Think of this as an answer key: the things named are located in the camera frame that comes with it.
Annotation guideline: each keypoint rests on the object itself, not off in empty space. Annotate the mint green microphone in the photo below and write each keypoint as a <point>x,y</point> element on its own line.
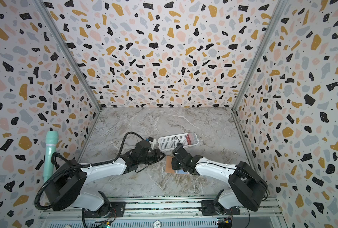
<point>51,141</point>

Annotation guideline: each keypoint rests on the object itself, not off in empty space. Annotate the tan leather card holder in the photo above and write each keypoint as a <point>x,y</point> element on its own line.
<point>169,169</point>

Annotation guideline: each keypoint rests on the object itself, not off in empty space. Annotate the aluminium mounting rail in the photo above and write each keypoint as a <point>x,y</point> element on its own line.
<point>166,212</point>

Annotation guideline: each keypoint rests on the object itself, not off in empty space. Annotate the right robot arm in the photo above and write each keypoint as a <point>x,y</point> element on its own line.
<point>247,188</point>

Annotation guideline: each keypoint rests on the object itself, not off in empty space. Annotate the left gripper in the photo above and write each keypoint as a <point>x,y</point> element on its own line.
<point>159,154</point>

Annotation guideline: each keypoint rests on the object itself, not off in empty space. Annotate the white plastic basket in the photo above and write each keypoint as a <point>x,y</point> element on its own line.
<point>169,143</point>

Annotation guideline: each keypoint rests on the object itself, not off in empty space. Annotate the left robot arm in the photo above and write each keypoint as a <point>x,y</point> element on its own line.
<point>66,187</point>

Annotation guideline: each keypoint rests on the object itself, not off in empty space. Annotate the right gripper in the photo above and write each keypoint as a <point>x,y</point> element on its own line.
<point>174,163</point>

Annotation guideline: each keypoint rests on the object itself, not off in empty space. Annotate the red card stack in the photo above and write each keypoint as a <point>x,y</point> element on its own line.
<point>192,139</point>

